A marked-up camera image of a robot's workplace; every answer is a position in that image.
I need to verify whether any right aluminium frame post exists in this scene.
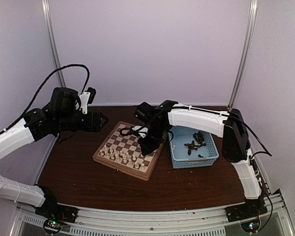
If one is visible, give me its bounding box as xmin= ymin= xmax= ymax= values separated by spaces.
xmin=227 ymin=0 xmax=258 ymax=111

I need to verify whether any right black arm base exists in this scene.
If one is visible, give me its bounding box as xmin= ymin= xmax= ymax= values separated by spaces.
xmin=225 ymin=198 xmax=267 ymax=222

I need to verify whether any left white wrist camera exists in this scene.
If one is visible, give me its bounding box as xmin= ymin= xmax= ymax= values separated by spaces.
xmin=76 ymin=87 xmax=96 ymax=115

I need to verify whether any light blue plastic basket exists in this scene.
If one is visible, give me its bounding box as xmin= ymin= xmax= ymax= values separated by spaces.
xmin=168 ymin=126 xmax=219 ymax=169

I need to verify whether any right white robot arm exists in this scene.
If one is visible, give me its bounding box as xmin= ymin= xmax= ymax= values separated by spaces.
xmin=130 ymin=100 xmax=261 ymax=217

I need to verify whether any black cable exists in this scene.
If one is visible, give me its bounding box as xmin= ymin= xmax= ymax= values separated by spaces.
xmin=228 ymin=113 xmax=273 ymax=158
xmin=0 ymin=64 xmax=91 ymax=138

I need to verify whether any left aluminium frame post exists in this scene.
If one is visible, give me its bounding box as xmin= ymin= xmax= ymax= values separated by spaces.
xmin=41 ymin=0 xmax=73 ymax=110

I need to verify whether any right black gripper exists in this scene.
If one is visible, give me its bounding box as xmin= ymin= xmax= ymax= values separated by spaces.
xmin=137 ymin=124 xmax=167 ymax=156

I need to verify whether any front aluminium rail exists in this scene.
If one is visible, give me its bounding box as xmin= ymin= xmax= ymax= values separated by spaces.
xmin=9 ymin=194 xmax=293 ymax=236

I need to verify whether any white queen chess piece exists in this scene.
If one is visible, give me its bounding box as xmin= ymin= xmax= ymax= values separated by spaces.
xmin=123 ymin=157 xmax=128 ymax=164

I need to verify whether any aluminium frame post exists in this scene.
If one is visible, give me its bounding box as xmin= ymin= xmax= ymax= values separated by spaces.
xmin=41 ymin=0 xmax=73 ymax=110
xmin=227 ymin=0 xmax=258 ymax=111

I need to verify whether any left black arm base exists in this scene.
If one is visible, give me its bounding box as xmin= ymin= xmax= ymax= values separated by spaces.
xmin=34 ymin=186 xmax=78 ymax=223

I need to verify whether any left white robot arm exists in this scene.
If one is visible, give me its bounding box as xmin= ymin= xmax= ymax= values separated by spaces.
xmin=0 ymin=88 xmax=108 ymax=218

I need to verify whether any dark chess pieces pile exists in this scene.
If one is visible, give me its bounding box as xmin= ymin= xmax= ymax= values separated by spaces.
xmin=184 ymin=131 xmax=207 ymax=156

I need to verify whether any left black cable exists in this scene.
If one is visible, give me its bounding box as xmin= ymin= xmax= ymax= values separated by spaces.
xmin=0 ymin=64 xmax=91 ymax=138

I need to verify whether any right black cable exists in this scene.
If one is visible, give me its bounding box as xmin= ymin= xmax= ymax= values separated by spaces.
xmin=228 ymin=113 xmax=273 ymax=158

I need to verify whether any wooden folding chess board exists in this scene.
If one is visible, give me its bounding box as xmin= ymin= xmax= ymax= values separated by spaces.
xmin=93 ymin=121 xmax=164 ymax=181

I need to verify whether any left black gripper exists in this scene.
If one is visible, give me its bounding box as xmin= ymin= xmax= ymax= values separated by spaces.
xmin=56 ymin=110 xmax=108 ymax=132

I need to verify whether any white pawn chess piece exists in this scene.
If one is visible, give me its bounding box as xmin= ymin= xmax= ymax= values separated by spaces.
xmin=110 ymin=153 xmax=115 ymax=160

